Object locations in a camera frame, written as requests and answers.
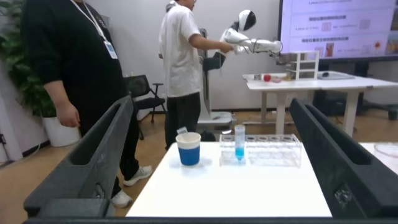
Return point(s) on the white desk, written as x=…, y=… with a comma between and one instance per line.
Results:
x=273, y=84
x=351, y=84

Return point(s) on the black computer mouse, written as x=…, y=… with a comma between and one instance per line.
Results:
x=325, y=74

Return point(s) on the black display stand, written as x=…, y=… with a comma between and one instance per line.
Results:
x=357, y=102

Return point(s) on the grey flat tray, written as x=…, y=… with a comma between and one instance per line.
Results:
x=335, y=75

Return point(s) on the blue pigment test tube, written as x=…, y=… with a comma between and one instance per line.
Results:
x=239, y=146

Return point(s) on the white plant pot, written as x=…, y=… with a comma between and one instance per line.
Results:
x=59, y=132

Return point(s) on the clear glass beaker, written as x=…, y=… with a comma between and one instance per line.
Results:
x=387, y=149

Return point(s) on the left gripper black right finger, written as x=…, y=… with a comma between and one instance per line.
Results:
x=345, y=165

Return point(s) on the white mobile robot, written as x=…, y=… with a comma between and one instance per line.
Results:
x=217, y=62

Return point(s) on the person in black clothes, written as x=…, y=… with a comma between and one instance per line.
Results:
x=74, y=62

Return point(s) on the large wall display screen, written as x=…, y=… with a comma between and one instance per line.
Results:
x=339, y=28

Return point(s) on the person in white shirt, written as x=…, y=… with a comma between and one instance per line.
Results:
x=182, y=62

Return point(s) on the green leafy plant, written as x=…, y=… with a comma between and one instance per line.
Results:
x=21, y=71

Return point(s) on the red apple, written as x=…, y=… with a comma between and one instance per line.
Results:
x=267, y=77

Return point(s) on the black office chair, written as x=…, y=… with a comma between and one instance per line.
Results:
x=144, y=93

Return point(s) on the clear plastic test tube rack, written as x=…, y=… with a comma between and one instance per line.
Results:
x=267, y=151

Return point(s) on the blue white paper cup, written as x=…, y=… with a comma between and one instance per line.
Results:
x=189, y=152

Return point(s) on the white drawer organizer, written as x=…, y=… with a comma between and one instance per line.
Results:
x=303, y=63

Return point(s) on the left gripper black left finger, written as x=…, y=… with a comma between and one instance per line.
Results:
x=90, y=168

